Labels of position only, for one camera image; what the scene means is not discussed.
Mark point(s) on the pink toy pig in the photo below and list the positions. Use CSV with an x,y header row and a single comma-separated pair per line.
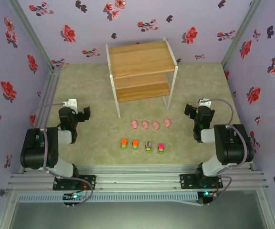
x,y
155,125
134,124
145,124
167,122

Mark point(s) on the green toy truck pink top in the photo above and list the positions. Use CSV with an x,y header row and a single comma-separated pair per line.
x,y
161,148

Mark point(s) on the green toy truck orange top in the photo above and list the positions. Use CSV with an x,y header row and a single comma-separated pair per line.
x,y
123,144
135,144

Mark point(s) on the green toy truck grey top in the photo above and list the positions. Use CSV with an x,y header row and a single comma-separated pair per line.
x,y
148,146

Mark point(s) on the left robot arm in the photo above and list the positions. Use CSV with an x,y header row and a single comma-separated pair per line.
x,y
38,148

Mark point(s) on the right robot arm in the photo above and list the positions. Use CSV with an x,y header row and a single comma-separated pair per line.
x,y
232,143

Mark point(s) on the small circuit board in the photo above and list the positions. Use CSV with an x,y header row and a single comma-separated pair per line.
x,y
74,196
208,194

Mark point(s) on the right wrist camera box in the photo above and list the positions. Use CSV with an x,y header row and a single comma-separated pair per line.
x,y
205,102

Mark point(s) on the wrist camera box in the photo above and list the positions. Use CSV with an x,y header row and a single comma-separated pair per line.
x,y
71,103
205,102

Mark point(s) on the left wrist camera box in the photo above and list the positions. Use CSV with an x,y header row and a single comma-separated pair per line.
x,y
71,103

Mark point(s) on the aluminium side rail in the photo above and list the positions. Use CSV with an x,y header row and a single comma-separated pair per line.
x,y
50,88

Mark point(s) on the wooden two-tier shelf white frame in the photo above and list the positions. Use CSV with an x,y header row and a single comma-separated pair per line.
x,y
139,57

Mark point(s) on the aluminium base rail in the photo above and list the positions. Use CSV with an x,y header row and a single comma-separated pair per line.
x,y
137,176

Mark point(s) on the aluminium corner post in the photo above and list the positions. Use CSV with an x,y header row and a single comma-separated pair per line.
x,y
241,32
33,35

